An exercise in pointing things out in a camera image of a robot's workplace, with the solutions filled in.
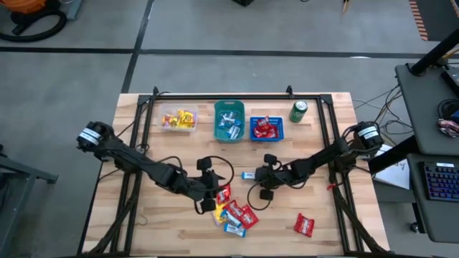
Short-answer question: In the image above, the small yellow Sour Patch packet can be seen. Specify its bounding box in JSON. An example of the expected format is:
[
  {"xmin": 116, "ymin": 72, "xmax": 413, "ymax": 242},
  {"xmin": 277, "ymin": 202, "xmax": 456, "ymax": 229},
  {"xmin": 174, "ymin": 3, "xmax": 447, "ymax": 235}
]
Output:
[{"xmin": 161, "ymin": 113, "xmax": 179, "ymax": 129}]

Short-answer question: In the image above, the blue plastic basket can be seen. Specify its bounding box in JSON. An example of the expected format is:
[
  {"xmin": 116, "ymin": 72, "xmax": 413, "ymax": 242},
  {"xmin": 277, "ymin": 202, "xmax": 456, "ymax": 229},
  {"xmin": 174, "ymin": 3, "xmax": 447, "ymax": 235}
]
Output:
[{"xmin": 249, "ymin": 116, "xmax": 285, "ymax": 143}]

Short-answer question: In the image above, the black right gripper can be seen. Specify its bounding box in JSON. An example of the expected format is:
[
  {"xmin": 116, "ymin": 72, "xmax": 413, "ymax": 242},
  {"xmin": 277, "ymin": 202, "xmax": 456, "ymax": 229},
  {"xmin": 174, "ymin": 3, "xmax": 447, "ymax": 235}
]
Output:
[{"xmin": 255, "ymin": 153, "xmax": 291, "ymax": 201}]

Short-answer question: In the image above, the orange vacuum cleaner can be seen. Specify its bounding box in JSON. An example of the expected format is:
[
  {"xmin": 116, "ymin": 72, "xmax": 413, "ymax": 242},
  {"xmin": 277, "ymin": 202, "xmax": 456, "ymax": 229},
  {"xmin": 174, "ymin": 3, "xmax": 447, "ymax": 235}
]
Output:
[{"xmin": 9, "ymin": 0, "xmax": 47, "ymax": 15}]

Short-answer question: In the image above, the grey desk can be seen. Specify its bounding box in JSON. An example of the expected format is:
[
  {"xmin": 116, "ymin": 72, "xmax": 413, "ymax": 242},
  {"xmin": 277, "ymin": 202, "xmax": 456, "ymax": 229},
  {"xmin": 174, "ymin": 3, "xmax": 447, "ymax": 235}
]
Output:
[
  {"xmin": 407, "ymin": 153, "xmax": 459, "ymax": 244},
  {"xmin": 394, "ymin": 62, "xmax": 459, "ymax": 156}
]

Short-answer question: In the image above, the black vacuum hose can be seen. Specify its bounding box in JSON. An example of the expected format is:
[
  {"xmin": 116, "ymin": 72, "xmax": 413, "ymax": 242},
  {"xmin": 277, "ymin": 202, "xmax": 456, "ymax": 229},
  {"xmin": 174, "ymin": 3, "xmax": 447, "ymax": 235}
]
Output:
[{"xmin": 0, "ymin": 9, "xmax": 68, "ymax": 43}]

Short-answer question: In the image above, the white paper sheet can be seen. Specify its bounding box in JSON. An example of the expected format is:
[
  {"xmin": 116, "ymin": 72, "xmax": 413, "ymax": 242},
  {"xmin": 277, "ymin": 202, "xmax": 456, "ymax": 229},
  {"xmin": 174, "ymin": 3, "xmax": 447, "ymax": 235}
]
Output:
[{"xmin": 372, "ymin": 143, "xmax": 411, "ymax": 190}]

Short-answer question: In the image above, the grey metal stand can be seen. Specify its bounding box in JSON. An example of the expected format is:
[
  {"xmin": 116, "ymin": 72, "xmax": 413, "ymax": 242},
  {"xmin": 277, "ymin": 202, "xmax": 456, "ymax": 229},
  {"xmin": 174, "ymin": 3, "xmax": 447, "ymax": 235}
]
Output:
[{"xmin": 0, "ymin": 145, "xmax": 59, "ymax": 252}]

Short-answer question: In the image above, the colourful snack bag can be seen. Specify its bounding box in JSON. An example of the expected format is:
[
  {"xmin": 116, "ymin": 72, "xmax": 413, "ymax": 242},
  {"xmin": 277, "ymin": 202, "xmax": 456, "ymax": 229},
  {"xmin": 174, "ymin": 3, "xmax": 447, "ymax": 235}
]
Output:
[{"xmin": 436, "ymin": 118, "xmax": 459, "ymax": 138}]

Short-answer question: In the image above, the black pole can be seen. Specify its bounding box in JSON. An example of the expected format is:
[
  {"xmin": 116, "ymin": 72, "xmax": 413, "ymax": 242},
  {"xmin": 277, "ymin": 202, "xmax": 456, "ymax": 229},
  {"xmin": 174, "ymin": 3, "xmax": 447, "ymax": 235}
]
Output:
[{"xmin": 410, "ymin": 28, "xmax": 459, "ymax": 77}]

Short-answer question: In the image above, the black aluminium table frame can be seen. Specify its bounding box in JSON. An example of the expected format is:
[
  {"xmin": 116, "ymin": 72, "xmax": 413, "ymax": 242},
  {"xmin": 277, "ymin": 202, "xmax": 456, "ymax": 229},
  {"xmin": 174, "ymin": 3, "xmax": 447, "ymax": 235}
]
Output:
[{"xmin": 80, "ymin": 85, "xmax": 392, "ymax": 257}]

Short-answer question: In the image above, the black floor mat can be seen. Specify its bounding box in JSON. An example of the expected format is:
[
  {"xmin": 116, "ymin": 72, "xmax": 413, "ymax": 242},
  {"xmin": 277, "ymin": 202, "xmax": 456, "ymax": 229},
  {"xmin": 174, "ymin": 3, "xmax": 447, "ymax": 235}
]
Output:
[{"xmin": 408, "ymin": 0, "xmax": 459, "ymax": 42}]

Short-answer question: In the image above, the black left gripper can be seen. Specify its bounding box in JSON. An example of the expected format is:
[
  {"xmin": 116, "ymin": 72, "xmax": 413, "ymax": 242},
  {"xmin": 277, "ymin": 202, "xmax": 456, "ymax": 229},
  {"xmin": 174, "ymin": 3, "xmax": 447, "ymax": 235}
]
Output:
[{"xmin": 193, "ymin": 157, "xmax": 227, "ymax": 215}]

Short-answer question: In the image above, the clear plastic bin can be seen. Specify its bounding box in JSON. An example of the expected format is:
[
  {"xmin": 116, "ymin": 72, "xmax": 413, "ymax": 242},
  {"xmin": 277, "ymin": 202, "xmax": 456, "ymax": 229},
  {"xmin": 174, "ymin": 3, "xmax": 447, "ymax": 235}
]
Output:
[{"xmin": 158, "ymin": 103, "xmax": 199, "ymax": 133}]

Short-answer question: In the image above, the large yellow Sour Patch packet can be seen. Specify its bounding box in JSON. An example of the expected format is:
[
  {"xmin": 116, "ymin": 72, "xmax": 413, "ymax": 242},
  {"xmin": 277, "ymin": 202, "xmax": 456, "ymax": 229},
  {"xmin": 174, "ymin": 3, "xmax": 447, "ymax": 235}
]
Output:
[{"xmin": 177, "ymin": 109, "xmax": 197, "ymax": 130}]

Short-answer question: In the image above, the black floor cable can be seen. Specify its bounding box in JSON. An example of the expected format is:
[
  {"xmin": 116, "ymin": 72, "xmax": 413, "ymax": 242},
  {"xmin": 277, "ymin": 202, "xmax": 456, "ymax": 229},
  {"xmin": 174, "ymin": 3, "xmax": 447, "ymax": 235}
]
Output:
[
  {"xmin": 379, "ymin": 89, "xmax": 413, "ymax": 134},
  {"xmin": 353, "ymin": 85, "xmax": 402, "ymax": 108}
]

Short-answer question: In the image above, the black laptop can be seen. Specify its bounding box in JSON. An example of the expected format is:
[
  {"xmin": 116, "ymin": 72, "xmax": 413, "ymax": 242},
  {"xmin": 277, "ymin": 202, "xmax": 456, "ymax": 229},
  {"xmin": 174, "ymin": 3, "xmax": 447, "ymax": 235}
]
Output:
[{"xmin": 440, "ymin": 67, "xmax": 459, "ymax": 96}]

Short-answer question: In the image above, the teal plastic bin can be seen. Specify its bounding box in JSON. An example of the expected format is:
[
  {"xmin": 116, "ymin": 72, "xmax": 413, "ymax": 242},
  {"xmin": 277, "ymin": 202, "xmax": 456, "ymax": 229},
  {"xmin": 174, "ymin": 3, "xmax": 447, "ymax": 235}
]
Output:
[{"xmin": 213, "ymin": 100, "xmax": 246, "ymax": 144}]

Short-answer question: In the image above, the black backlit keyboard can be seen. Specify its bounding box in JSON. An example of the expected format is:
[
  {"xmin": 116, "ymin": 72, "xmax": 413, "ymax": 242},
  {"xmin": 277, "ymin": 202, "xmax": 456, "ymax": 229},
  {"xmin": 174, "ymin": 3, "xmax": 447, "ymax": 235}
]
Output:
[{"xmin": 422, "ymin": 161, "xmax": 459, "ymax": 202}]

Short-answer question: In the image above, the black coiled cable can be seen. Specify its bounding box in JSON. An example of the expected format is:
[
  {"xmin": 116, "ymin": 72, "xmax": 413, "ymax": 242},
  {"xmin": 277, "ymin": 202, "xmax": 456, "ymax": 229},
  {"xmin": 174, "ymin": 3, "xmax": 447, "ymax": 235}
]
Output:
[{"xmin": 437, "ymin": 98, "xmax": 459, "ymax": 121}]

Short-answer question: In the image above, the green Sprite can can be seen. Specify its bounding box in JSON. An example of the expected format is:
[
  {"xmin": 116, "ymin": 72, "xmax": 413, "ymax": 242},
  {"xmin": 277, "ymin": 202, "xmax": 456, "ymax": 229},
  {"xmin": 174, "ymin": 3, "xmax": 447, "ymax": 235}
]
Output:
[{"xmin": 288, "ymin": 100, "xmax": 308, "ymax": 123}]

